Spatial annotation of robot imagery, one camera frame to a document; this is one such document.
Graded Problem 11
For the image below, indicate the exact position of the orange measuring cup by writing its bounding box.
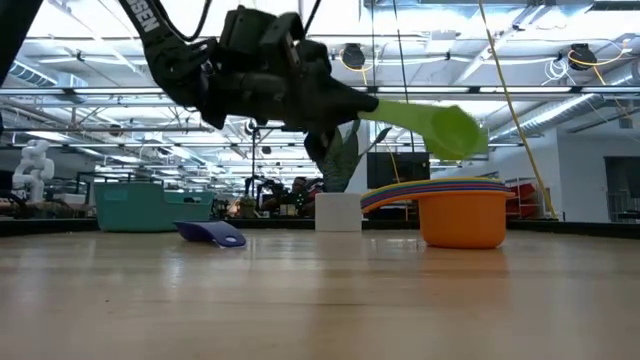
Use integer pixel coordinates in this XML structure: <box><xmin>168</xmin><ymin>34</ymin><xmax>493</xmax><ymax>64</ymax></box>
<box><xmin>360</xmin><ymin>189</ymin><xmax>516</xmax><ymax>250</ymax></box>

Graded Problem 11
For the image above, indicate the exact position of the black table frame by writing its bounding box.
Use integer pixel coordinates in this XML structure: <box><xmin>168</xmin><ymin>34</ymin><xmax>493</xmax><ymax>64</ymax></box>
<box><xmin>0</xmin><ymin>217</ymin><xmax>640</xmax><ymax>240</ymax></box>

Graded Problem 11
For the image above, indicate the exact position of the light blue measuring cup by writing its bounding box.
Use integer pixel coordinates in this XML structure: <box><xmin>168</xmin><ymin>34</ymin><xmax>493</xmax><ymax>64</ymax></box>
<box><xmin>360</xmin><ymin>179</ymin><xmax>512</xmax><ymax>204</ymax></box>

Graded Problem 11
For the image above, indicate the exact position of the black ceiling cable reel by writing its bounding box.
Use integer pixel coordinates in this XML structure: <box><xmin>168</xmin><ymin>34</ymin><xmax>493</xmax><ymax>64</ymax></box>
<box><xmin>568</xmin><ymin>42</ymin><xmax>599</xmax><ymax>72</ymax></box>
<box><xmin>341</xmin><ymin>42</ymin><xmax>367</xmax><ymax>71</ymax></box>

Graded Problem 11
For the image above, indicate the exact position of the yellow hanging cable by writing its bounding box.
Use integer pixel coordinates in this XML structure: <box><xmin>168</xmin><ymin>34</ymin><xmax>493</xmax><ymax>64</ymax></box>
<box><xmin>477</xmin><ymin>0</ymin><xmax>559</xmax><ymax>220</ymax></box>

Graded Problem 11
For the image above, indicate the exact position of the white plant pot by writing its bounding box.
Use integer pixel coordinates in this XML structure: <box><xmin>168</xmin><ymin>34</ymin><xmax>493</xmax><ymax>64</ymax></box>
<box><xmin>314</xmin><ymin>192</ymin><xmax>363</xmax><ymax>233</ymax></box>

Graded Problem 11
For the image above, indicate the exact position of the black hanging cable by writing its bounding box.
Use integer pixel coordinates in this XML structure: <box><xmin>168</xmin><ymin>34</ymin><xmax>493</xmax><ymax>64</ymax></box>
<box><xmin>392</xmin><ymin>0</ymin><xmax>416</xmax><ymax>151</ymax></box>

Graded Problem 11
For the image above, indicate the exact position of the teal plastic basket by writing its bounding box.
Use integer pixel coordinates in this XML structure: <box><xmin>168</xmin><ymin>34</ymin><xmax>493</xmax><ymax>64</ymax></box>
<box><xmin>93</xmin><ymin>180</ymin><xmax>215</xmax><ymax>234</ymax></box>

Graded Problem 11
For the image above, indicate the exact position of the yellow measuring cup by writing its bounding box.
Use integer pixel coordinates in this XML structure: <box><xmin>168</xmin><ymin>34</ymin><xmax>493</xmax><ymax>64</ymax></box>
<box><xmin>360</xmin><ymin>176</ymin><xmax>511</xmax><ymax>201</ymax></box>

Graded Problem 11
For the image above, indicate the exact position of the royal blue measuring cup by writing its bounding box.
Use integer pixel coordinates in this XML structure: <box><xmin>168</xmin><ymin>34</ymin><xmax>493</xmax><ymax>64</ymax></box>
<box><xmin>360</xmin><ymin>185</ymin><xmax>515</xmax><ymax>210</ymax></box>

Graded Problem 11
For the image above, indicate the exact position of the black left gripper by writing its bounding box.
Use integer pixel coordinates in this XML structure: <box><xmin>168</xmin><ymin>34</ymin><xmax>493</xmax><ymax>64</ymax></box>
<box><xmin>199</xmin><ymin>12</ymin><xmax>380</xmax><ymax>169</ymax></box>

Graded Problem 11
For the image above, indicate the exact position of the white humanoid robot figure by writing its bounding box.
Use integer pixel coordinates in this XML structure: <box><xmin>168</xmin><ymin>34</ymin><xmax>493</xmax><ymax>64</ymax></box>
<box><xmin>12</xmin><ymin>139</ymin><xmax>55</xmax><ymax>204</ymax></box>

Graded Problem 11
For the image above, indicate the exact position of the person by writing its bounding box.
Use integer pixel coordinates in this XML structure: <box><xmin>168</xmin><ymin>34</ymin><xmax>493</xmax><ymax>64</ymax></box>
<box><xmin>259</xmin><ymin>175</ymin><xmax>322</xmax><ymax>217</ymax></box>

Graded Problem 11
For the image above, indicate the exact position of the green measuring cup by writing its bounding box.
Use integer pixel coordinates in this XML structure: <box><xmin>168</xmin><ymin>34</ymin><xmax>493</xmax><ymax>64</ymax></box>
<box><xmin>357</xmin><ymin>98</ymin><xmax>482</xmax><ymax>162</ymax></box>

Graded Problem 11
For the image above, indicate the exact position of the black screen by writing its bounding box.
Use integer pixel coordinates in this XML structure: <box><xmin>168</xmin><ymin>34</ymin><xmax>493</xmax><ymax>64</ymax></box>
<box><xmin>366</xmin><ymin>151</ymin><xmax>431</xmax><ymax>190</ymax></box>

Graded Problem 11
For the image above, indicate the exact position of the red storage rack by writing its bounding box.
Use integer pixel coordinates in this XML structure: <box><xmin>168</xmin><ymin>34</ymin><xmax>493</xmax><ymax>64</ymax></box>
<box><xmin>504</xmin><ymin>177</ymin><xmax>551</xmax><ymax>219</ymax></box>

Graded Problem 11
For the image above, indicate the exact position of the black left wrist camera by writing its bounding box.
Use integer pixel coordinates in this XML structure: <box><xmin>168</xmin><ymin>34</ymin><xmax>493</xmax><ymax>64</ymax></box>
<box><xmin>218</xmin><ymin>5</ymin><xmax>274</xmax><ymax>56</ymax></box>

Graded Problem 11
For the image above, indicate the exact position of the green snake plant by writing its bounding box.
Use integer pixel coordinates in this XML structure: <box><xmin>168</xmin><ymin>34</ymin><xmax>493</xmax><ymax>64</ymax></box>
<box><xmin>319</xmin><ymin>119</ymin><xmax>394</xmax><ymax>194</ymax></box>

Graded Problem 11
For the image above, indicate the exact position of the red measuring cup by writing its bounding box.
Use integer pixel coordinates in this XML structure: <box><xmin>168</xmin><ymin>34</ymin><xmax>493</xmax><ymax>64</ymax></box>
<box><xmin>360</xmin><ymin>182</ymin><xmax>514</xmax><ymax>207</ymax></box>

